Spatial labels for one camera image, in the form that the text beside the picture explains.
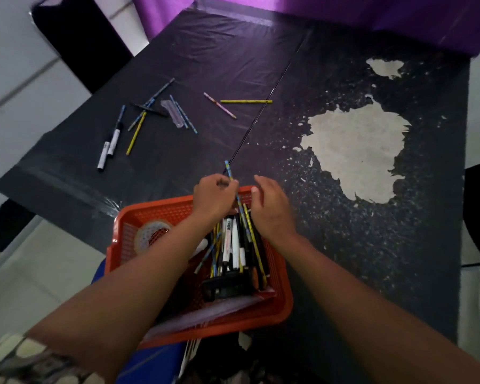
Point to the black plastic table sheet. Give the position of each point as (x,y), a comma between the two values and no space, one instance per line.
(208,63)

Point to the person's left hand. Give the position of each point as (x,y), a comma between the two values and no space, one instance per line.
(214,197)

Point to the person's right hand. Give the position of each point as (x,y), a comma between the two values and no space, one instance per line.
(274,213)

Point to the person's right forearm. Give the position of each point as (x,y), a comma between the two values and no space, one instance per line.
(368,319)

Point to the person's left fingers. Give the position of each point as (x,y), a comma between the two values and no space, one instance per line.
(218,180)

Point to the black stapler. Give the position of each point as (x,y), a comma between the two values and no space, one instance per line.
(228,285)

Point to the pile of pens and pencils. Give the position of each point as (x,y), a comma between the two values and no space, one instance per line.
(235,247)

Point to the dark blue pencil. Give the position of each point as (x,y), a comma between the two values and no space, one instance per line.
(162,89)

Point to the clear plastic pen cap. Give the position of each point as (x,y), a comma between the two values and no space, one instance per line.
(172,113)

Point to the person's left forearm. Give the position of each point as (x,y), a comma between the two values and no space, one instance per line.
(120,291)

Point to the pink pencil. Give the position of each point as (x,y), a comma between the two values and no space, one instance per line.
(220,105)

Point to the clear tape strip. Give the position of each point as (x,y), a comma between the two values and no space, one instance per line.
(234,13)
(70,187)

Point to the purple curtain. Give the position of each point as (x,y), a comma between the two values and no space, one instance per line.
(344,13)

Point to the black pen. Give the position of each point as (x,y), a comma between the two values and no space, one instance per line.
(152,110)

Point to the person's right thumb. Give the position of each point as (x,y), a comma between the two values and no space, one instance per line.
(256,199)

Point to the white marker with black cap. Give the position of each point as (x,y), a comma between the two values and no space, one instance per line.
(113,141)
(103,155)

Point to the blue striped pencil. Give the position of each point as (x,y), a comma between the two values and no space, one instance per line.
(228,168)

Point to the clear plastic sleeve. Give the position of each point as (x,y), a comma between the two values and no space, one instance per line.
(208,313)

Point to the long yellow pencil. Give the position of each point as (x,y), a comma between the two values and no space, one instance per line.
(246,101)

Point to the dark patterned garment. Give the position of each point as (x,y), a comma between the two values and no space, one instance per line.
(232,363)

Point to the short yellow pencil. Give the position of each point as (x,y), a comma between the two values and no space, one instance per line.
(136,133)

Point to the blue plastic stool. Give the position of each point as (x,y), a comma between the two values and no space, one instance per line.
(152,365)

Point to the clear tape roll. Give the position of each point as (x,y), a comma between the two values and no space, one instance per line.
(146,233)

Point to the orange plastic basket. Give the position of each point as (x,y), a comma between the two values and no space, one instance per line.
(168,209)

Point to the grey patterned garment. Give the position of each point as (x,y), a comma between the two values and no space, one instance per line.
(28,361)

